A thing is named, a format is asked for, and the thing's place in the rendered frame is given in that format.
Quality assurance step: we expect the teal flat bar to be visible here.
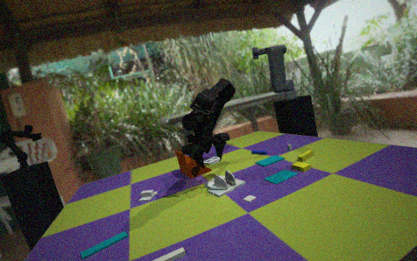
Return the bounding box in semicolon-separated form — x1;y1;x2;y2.
81;231;128;259

